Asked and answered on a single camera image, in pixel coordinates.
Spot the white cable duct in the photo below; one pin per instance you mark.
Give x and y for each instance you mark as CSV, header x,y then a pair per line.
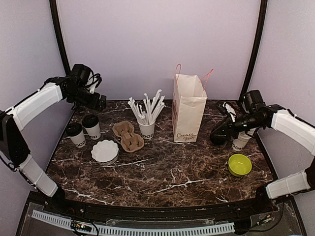
x,y
133,228

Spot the black frame post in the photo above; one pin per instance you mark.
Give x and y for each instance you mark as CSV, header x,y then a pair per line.
x,y
59,35
255,48

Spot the right black frame post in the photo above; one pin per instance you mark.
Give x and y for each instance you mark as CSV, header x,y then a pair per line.
x,y
255,48

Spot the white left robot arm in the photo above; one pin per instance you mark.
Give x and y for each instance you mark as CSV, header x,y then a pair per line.
x,y
77,88

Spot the black cup lid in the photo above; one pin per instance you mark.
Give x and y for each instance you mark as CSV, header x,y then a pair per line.
x,y
90,121
73,129

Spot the cardboard cup carrier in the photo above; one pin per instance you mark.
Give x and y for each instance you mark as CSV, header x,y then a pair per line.
x,y
130,141

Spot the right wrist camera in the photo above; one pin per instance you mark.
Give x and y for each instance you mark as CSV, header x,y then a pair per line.
x,y
226,108

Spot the white paper bag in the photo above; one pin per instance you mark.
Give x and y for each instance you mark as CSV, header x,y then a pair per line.
x,y
188,104

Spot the white fluted dish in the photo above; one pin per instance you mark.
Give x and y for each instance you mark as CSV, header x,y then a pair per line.
x,y
105,152

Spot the left black frame post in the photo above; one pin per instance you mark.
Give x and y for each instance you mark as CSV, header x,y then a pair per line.
x,y
59,35

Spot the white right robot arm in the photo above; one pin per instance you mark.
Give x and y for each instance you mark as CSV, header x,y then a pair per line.
x,y
288,140

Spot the white paper cup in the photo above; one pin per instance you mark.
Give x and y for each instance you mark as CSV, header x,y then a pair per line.
x,y
94,132
79,139

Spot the green bowl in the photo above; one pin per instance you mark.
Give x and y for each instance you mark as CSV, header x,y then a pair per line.
x,y
239,165

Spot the bundle of wrapped straws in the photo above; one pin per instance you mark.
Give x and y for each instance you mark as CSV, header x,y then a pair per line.
x,y
153,108

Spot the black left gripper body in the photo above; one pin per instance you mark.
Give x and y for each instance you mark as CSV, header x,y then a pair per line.
x,y
92,103

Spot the paper cup holding straws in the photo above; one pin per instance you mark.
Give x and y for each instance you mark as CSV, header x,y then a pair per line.
x,y
147,131

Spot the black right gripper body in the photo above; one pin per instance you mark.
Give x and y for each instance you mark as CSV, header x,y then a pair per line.
x,y
230,124

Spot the stack of black lids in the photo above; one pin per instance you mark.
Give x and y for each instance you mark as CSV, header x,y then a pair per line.
x,y
219,136

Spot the stack of white paper cups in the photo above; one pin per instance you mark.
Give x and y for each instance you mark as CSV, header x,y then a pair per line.
x,y
242,140

